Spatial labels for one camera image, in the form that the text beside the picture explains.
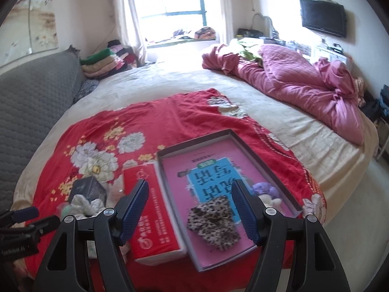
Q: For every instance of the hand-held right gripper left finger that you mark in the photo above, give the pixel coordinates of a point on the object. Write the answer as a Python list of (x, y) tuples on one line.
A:
[(136, 208)]

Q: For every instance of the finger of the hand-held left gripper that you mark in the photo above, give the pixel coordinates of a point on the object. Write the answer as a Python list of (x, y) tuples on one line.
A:
[(45, 224), (25, 214)]

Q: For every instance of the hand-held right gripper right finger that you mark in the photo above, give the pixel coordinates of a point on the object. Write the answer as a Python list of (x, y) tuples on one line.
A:
[(243, 213)]

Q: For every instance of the purple and white plush toy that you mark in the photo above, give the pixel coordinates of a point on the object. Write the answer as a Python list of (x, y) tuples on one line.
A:
[(269, 193)]

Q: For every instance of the leopard print cloth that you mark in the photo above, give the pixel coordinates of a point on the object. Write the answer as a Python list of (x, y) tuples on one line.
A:
[(209, 225)]

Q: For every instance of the floral green tissue pack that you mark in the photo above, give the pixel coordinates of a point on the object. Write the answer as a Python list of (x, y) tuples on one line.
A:
[(86, 205)]

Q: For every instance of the cardboard box with pink base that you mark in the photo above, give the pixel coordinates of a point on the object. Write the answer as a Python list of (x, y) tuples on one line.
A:
[(182, 185)]

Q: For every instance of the pale green soft bundle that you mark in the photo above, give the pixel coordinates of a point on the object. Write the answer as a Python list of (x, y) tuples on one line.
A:
[(65, 209)]

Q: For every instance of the red and white box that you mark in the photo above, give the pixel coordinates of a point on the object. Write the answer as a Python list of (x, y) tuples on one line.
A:
[(155, 219)]

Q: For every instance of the dark wrapped box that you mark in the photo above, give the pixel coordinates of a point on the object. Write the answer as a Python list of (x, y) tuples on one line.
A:
[(88, 187)]

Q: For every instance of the red floral blanket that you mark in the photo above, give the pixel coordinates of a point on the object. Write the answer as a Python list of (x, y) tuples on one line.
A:
[(188, 112)]

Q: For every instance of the grey quilted headboard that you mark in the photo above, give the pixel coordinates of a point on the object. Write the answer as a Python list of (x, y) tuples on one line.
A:
[(36, 103)]

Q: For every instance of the dark patterned pillow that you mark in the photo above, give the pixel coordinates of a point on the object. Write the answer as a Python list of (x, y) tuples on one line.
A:
[(86, 89)]

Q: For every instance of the pink quilted duvet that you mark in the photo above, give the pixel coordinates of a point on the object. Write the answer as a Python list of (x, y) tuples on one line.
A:
[(291, 79)]

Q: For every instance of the pile of folded clothes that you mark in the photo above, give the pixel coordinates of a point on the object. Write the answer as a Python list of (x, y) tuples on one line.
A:
[(106, 60)]

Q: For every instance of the green cloth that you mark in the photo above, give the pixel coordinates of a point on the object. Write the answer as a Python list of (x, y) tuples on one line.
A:
[(249, 53)]

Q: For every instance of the dark blue bag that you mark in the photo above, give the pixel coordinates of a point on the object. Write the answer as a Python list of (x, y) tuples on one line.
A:
[(376, 103)]

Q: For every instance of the black bag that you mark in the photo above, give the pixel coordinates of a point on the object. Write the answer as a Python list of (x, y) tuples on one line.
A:
[(249, 32)]

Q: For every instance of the white cabinet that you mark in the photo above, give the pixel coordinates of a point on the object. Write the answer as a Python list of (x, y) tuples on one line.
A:
[(331, 53)]

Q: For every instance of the colourful cloth on windowsill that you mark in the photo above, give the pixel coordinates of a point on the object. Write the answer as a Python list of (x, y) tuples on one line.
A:
[(205, 33)]

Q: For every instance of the white curtain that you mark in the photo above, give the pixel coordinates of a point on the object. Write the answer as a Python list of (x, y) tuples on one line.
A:
[(129, 18), (228, 9)]

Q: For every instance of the floral wall poster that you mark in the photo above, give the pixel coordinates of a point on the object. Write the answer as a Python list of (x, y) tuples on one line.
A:
[(30, 27)]

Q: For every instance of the black wall television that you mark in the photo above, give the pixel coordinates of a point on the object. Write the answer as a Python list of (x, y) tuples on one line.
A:
[(323, 18)]

